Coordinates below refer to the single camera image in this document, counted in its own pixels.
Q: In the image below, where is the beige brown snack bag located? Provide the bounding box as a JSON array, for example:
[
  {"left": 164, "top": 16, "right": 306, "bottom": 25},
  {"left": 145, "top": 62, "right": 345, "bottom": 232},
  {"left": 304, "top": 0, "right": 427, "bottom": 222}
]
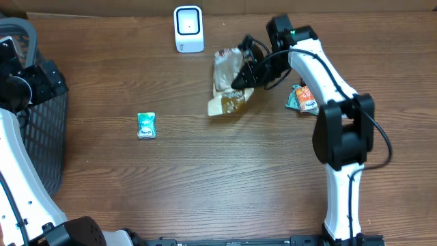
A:
[{"left": 208, "top": 48, "right": 254, "bottom": 117}]

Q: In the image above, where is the teal wet wipes pack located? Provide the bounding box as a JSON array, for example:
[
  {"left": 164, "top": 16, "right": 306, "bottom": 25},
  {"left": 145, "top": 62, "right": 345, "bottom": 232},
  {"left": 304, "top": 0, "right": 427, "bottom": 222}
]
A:
[{"left": 285, "top": 85, "right": 301, "bottom": 111}]

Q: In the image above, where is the green tissue pack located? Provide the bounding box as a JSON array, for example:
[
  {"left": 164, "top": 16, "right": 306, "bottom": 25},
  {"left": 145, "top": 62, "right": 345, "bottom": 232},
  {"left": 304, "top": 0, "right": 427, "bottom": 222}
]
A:
[{"left": 137, "top": 112, "right": 157, "bottom": 139}]

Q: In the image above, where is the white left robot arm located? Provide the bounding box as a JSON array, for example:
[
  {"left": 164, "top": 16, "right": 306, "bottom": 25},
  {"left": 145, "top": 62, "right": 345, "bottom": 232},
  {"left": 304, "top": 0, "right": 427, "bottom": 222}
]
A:
[{"left": 1, "top": 36, "right": 134, "bottom": 246}]

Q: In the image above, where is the white barcode scanner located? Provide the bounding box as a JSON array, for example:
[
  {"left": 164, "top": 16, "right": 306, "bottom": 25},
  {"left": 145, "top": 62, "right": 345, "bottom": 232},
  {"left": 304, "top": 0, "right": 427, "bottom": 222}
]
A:
[{"left": 173, "top": 5, "right": 204, "bottom": 53}]

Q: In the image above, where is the grey plastic mesh basket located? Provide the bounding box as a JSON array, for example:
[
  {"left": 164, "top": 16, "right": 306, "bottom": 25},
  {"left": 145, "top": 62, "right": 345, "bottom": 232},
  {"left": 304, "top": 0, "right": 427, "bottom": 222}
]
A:
[{"left": 1, "top": 17, "right": 68, "bottom": 195}]

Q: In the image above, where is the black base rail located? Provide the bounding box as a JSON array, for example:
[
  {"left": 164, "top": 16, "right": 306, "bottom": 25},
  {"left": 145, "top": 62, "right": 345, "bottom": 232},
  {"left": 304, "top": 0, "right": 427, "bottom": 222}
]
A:
[{"left": 144, "top": 234, "right": 385, "bottom": 246}]

